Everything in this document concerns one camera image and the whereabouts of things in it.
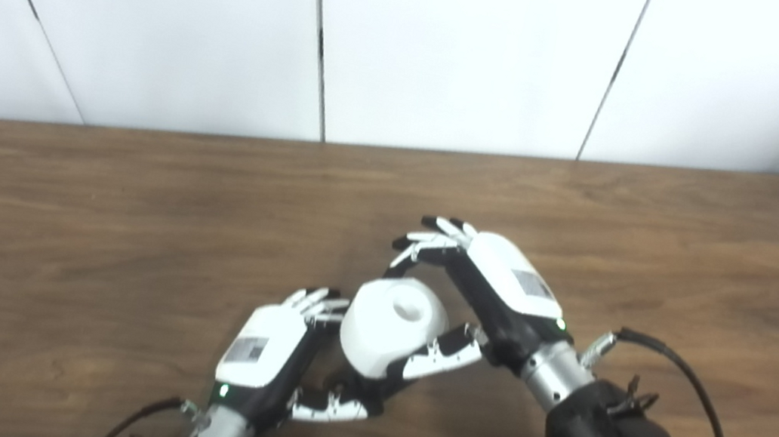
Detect white and black right hand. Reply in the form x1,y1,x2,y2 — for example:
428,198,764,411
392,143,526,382
370,209,620,420

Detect white and black left hand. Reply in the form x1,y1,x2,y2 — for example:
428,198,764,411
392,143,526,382
189,271,399,437

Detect black flanged holder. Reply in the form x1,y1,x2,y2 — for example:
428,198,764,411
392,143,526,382
317,363,393,418

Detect round white piece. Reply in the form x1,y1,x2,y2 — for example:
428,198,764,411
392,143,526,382
334,269,457,390

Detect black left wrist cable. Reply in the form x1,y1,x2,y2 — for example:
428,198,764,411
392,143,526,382
96,386,205,437

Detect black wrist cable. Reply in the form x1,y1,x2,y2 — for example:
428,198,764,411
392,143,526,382
96,386,205,437
572,323,755,437

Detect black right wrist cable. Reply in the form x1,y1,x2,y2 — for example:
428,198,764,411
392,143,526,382
572,323,755,437

